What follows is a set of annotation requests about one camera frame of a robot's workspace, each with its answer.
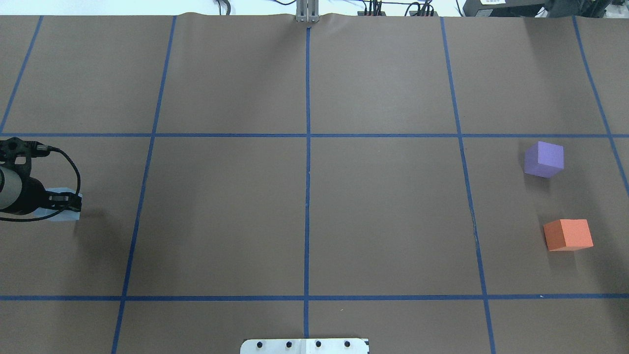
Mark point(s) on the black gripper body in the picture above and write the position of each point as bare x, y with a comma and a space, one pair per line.
30, 195

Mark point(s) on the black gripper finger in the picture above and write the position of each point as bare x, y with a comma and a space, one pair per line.
65, 202

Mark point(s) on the light blue foam block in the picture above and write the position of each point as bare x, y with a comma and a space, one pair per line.
63, 216

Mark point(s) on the purple foam block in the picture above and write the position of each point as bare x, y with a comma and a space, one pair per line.
544, 159

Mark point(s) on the orange foam block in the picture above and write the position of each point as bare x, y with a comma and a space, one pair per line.
567, 235

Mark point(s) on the white metal mounting plate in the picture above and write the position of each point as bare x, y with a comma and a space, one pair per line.
306, 346

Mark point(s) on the robot arm with black cable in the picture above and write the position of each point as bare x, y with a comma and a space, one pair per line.
16, 157

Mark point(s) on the grey metal bracket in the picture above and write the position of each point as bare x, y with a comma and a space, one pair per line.
307, 11

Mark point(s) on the black cable connectors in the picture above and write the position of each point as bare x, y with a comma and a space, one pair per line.
416, 8

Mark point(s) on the black device with cables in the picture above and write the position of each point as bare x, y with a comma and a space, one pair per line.
617, 9

